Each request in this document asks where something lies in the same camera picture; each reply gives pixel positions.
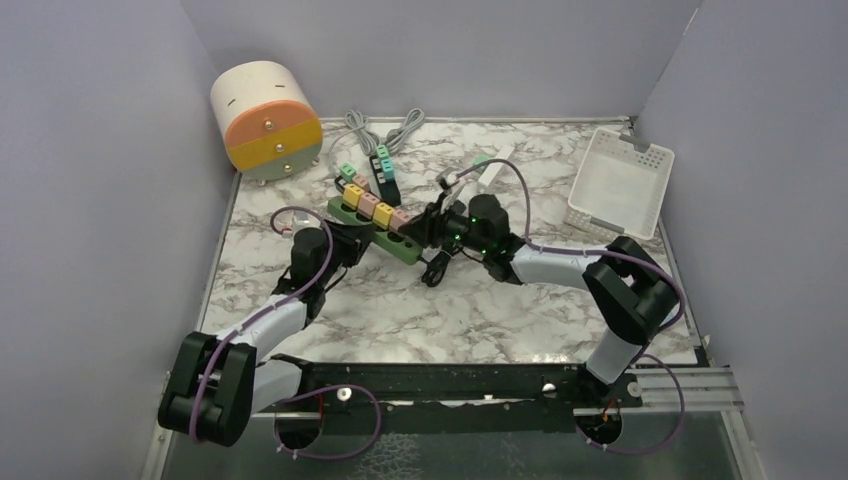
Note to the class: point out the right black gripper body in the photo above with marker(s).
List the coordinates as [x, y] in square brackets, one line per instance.
[454, 224]

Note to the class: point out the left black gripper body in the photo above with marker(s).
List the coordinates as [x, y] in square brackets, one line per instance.
[346, 247]

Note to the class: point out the green power strip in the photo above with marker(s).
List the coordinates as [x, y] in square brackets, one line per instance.
[402, 248]

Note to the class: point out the pink plug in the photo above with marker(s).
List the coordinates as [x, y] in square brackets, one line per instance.
[398, 218]
[367, 205]

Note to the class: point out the yellow plug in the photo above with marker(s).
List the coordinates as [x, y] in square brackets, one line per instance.
[382, 215]
[352, 194]

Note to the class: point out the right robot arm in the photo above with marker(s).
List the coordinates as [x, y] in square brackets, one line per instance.
[635, 296]

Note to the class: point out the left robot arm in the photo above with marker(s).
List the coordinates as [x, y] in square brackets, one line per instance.
[218, 380]

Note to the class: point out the black power strip right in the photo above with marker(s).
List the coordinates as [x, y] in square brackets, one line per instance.
[384, 173]

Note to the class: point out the black power strip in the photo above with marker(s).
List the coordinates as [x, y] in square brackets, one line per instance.
[384, 173]
[348, 175]

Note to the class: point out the black power strip left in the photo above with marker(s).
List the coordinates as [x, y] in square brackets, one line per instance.
[348, 175]

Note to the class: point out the white power strip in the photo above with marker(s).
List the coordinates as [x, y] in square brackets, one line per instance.
[491, 171]

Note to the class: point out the round cream drawer cabinet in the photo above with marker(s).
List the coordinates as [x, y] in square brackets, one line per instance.
[268, 127]

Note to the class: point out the white plastic basket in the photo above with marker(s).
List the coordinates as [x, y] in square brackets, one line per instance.
[620, 185]

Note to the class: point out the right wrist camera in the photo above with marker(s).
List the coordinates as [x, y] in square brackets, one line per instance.
[451, 187]

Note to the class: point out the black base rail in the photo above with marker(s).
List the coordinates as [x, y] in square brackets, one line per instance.
[464, 387]

